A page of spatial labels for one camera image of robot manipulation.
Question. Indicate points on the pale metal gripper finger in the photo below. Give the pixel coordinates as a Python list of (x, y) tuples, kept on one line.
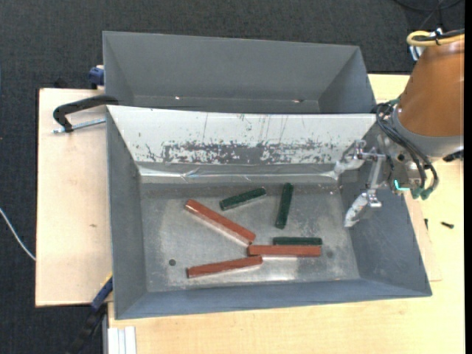
[(358, 155), (370, 199)]

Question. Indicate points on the small black screw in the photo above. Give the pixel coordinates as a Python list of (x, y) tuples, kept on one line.
[(447, 225)]

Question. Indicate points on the dark green flat block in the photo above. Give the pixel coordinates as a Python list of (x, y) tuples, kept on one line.
[(284, 207), (242, 198), (297, 240)]

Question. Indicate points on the red-brown flat block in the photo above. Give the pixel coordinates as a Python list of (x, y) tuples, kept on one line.
[(284, 250), (223, 266), (221, 221)]

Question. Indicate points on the grey metal bin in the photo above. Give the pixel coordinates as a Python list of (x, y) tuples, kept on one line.
[(228, 68)]

